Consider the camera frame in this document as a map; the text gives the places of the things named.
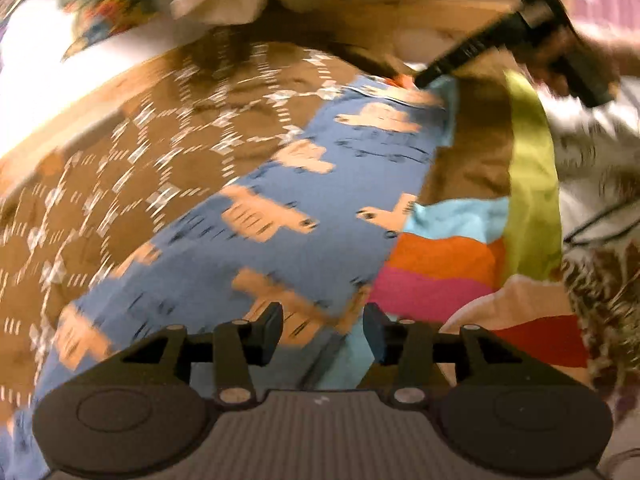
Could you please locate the white printed cloth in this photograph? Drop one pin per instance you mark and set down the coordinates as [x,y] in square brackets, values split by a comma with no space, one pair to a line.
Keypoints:
[595,160]

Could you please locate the colourful striped blanket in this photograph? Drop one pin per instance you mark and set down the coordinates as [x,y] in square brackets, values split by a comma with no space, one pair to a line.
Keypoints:
[450,260]

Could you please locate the pink cloth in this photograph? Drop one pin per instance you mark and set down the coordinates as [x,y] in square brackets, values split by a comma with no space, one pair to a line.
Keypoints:
[610,20]

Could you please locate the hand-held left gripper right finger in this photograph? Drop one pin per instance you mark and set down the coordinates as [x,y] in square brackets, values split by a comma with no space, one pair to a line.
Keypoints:
[376,332]

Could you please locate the person's right hand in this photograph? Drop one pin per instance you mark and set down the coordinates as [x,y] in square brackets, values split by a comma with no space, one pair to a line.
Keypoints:
[547,74]

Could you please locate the floral pillow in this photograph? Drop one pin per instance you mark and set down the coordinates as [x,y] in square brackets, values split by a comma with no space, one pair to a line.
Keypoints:
[115,0]

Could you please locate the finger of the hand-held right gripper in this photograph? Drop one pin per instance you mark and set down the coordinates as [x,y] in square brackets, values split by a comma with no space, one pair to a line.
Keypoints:
[465,50]

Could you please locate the leopard print cloth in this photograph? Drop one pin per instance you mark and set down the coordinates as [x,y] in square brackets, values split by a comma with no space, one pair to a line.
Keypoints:
[605,310]

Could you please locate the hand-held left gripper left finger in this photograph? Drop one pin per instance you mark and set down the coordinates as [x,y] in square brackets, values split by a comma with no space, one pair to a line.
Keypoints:
[270,332]

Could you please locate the brown patterned blanket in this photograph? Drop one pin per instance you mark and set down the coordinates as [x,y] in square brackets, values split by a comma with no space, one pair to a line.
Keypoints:
[165,125]

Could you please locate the blue printed pants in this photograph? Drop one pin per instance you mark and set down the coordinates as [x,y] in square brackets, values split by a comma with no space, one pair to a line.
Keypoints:
[300,195]

